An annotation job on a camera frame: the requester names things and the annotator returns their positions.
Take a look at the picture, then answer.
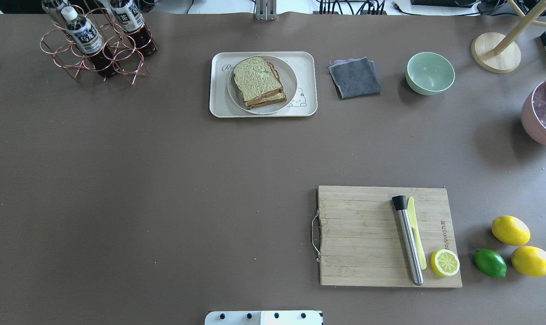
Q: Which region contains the cream serving tray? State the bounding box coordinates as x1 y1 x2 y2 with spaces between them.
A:
209 51 317 119

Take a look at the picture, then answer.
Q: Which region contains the grey cloth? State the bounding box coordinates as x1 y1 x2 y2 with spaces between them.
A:
328 57 382 99

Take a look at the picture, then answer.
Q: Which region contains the wooden cutting board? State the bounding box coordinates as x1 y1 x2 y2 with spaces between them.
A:
317 186 457 288

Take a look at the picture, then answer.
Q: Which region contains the metal muddler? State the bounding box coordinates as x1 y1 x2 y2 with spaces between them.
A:
391 195 424 286

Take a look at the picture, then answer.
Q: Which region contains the yellow plastic knife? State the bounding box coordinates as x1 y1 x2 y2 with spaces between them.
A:
407 197 427 270

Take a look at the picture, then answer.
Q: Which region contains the green bowl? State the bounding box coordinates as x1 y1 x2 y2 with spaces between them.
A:
405 52 455 95

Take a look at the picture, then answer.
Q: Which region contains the half lemon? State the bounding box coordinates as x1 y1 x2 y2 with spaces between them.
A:
430 249 460 276

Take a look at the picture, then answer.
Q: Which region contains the copper bottle rack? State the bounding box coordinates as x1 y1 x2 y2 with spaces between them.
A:
40 0 157 84

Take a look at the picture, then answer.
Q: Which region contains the green lime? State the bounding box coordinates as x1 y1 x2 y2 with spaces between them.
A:
474 249 507 279

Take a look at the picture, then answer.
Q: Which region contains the yellow lemon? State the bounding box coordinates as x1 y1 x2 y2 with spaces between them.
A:
511 246 546 276
491 215 531 246

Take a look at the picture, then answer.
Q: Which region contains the wooden mug tree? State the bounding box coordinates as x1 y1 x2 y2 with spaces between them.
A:
471 0 546 74

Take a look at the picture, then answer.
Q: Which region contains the pink bowl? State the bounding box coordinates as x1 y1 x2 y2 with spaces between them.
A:
521 81 546 146

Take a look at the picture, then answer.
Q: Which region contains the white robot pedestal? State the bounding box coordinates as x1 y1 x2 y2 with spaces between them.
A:
204 310 324 325

